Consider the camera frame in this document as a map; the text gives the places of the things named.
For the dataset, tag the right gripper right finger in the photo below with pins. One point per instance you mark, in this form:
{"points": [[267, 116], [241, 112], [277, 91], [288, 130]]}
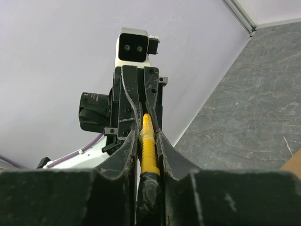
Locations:
{"points": [[210, 197]]}

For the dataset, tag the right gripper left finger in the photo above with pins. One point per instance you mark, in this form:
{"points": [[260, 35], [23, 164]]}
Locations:
{"points": [[100, 196]]}

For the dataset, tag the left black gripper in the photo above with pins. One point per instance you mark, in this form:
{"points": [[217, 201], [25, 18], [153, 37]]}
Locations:
{"points": [[135, 92]]}

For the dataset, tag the yellow utility knife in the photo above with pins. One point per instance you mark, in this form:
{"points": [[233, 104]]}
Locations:
{"points": [[148, 209]]}

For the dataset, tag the brown cardboard express box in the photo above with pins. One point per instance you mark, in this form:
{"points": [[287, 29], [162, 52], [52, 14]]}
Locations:
{"points": [[293, 165]]}

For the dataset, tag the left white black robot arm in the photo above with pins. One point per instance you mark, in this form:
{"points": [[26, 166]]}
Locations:
{"points": [[94, 116]]}

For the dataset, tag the left aluminium frame post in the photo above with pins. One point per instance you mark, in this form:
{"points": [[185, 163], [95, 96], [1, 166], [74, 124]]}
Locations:
{"points": [[241, 16]]}

